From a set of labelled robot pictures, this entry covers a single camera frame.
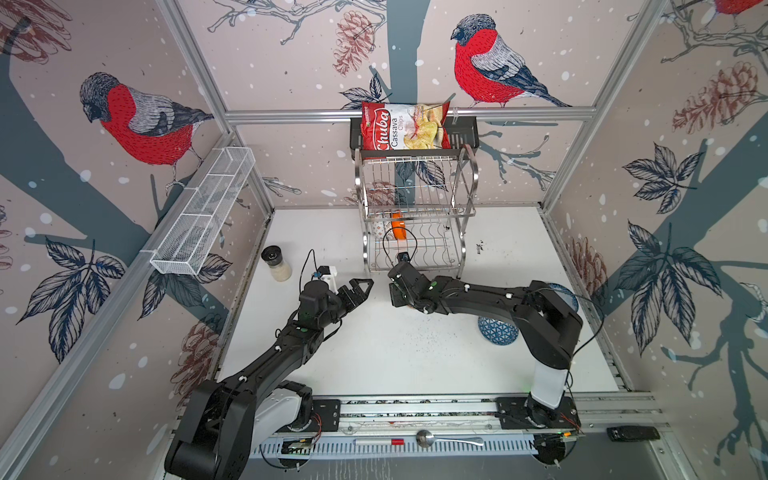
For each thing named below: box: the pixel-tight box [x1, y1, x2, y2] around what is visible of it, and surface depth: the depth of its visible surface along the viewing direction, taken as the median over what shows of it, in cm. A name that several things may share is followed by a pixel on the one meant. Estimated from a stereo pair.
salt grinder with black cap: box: [261, 244, 292, 282], surface depth 96 cm
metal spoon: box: [416, 429, 484, 448], surface depth 71 cm
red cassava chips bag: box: [361, 101, 451, 151], surface depth 90 cm
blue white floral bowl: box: [548, 282, 579, 312], surface depth 94 cm
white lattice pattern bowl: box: [383, 220, 393, 241], surface depth 100 cm
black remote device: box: [607, 425, 660, 442], surface depth 71 cm
